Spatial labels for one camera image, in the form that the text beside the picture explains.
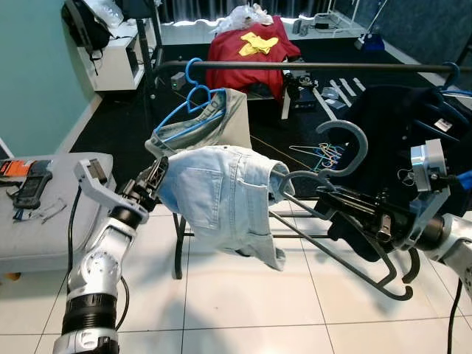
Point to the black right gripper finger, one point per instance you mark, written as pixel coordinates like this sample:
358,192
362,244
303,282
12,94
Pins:
350,203
361,221

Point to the blue denim shorts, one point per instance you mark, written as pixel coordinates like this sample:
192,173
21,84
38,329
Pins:
214,192

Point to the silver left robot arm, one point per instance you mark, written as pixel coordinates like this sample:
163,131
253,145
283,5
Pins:
96,273

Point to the navy polo shirt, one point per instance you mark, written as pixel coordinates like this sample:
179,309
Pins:
391,122

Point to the grey upholstered ottoman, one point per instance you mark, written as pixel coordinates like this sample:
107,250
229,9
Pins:
51,236

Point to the black handheld device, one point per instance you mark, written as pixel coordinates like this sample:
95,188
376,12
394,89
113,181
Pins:
31,188

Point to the small grey box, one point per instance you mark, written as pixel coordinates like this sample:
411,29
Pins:
178,81

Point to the grey shorts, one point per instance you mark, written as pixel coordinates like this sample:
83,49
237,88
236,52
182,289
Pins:
236,122

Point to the black electronic equipment box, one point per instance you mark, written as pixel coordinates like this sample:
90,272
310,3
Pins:
302,92

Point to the white shelf unit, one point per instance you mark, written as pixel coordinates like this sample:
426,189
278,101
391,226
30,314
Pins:
110,70

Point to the orange flat item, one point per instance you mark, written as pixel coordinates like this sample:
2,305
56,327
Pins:
13,168

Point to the black metal clothes rack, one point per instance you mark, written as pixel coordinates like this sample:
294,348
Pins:
332,66

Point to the red cloth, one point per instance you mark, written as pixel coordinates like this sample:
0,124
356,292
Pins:
236,74

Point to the black backpack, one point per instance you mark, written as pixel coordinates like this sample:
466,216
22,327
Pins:
85,26

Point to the yellow cloth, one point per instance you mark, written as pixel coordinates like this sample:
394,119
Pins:
258,44

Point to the dark pleated curtain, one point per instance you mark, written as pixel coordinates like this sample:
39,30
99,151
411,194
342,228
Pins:
206,7

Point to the white plastic bag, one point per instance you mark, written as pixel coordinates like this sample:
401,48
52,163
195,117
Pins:
243,18

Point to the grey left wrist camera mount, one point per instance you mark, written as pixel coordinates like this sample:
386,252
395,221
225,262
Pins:
92,181

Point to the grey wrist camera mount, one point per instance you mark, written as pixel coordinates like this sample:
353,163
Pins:
428,166
92,181

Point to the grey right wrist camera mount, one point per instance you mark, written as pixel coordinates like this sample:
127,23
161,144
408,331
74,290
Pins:
428,166

